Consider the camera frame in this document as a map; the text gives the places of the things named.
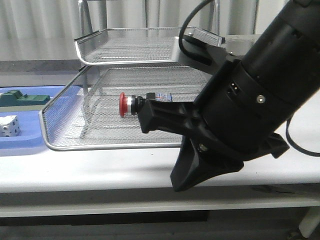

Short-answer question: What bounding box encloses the dark grey background counter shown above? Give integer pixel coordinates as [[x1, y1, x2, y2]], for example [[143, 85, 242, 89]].
[[0, 34, 261, 75]]

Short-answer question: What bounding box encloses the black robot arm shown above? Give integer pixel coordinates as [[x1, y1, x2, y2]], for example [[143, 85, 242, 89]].
[[138, 0, 320, 192]]

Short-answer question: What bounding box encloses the grey metal rack frame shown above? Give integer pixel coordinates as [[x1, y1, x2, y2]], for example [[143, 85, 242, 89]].
[[79, 66, 104, 139]]

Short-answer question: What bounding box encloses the white table leg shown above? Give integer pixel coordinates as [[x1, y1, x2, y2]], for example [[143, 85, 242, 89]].
[[298, 206, 320, 238]]

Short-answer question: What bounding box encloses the white circuit breaker block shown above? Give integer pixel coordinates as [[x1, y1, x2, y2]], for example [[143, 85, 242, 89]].
[[0, 115, 21, 137]]

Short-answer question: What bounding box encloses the red emergency stop button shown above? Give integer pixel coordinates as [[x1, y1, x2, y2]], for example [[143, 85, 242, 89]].
[[118, 91, 173, 118]]

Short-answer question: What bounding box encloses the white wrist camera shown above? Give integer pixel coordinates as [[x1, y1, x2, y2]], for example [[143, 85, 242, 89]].
[[178, 35, 228, 66]]

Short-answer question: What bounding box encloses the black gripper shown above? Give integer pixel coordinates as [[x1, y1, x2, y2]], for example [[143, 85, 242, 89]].
[[138, 44, 297, 192]]

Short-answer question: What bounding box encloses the green terminal block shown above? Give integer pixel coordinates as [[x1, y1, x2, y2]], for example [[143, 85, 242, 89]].
[[0, 90, 51, 109]]

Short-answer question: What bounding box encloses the blue plastic tray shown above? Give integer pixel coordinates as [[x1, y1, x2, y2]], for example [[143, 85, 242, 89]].
[[0, 86, 81, 149]]

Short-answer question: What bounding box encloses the silver mesh top tray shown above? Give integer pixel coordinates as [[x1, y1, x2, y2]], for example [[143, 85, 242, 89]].
[[74, 25, 226, 66]]

